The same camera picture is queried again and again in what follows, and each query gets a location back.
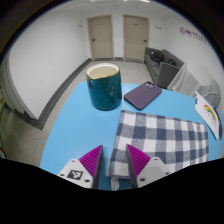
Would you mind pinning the blue white checkered towel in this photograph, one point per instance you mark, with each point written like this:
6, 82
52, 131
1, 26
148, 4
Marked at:
160, 133

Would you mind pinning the wall sign lettering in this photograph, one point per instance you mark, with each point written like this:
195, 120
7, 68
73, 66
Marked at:
193, 34

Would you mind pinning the dark green mug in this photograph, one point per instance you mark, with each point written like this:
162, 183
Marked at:
104, 88

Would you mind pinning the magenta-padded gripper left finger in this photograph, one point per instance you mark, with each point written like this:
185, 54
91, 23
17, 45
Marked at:
75, 173

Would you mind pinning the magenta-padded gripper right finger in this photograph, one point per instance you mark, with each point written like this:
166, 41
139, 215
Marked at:
151, 170

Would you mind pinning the beige door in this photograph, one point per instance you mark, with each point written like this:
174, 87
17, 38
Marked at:
135, 38
100, 38

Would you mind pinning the grey sofa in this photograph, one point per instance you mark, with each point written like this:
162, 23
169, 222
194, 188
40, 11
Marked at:
165, 73

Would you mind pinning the white cloth covered equipment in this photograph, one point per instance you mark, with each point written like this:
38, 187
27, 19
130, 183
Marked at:
196, 78

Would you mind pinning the purple smartphone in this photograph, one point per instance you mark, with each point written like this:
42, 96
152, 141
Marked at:
142, 95

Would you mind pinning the black bag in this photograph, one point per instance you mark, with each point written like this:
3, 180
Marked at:
157, 57

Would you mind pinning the white rainbow print mouse pad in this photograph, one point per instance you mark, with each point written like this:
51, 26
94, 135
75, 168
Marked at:
208, 115

